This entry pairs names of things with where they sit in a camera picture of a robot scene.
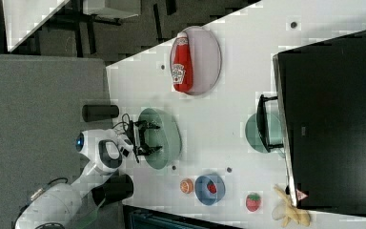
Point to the red strawberry in bowl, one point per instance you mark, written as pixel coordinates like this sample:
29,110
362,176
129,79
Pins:
212,188

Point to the red strawberry toy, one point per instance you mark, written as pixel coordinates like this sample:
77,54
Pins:
253,202

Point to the green plastic strainer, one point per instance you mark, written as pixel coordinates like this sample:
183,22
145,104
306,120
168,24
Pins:
167,136

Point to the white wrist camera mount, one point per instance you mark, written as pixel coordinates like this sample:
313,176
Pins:
124,145

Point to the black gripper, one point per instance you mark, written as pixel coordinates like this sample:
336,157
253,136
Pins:
133,133

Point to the grey round plate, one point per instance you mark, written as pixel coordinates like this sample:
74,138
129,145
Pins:
206,59

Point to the black cylinder post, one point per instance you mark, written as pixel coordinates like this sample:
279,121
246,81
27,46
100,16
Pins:
91,113

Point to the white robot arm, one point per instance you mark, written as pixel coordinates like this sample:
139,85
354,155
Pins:
57,205

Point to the orange slice toy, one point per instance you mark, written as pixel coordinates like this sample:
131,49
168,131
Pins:
186,186

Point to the red ketchup bottle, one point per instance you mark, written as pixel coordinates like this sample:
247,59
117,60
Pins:
182,68

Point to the blue small bowl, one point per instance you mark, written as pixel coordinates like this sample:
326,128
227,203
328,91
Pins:
202,192

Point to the black toaster oven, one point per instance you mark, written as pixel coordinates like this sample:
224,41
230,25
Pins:
321,97

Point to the peeled toy banana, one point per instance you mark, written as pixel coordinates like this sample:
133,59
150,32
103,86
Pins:
285,211

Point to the green plastic cup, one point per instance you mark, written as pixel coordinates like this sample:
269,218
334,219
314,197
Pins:
274,130

